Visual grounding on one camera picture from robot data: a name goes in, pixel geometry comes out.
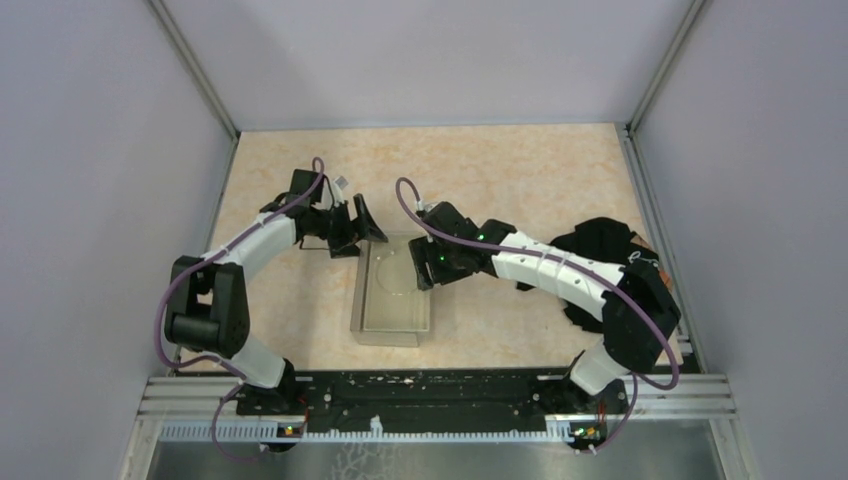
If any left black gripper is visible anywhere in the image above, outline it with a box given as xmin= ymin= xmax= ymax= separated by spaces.
xmin=312 ymin=193 xmax=388 ymax=258

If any silver wire bangle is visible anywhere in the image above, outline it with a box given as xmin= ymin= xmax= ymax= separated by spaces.
xmin=370 ymin=251 xmax=418 ymax=296

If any clear plastic box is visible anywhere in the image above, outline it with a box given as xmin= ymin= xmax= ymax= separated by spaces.
xmin=350 ymin=232 xmax=431 ymax=348

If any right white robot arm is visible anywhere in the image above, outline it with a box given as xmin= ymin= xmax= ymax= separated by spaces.
xmin=405 ymin=202 xmax=681 ymax=412

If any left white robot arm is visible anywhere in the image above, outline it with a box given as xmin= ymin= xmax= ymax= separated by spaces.
xmin=156 ymin=158 xmax=388 ymax=414

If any black cloth with print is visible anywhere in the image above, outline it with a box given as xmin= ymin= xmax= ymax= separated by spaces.
xmin=542 ymin=217 xmax=672 ymax=291

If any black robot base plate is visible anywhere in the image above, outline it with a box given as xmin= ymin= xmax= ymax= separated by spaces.
xmin=235 ymin=367 xmax=628 ymax=434

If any white slotted cable duct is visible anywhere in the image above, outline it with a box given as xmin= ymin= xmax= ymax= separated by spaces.
xmin=159 ymin=420 xmax=574 ymax=444

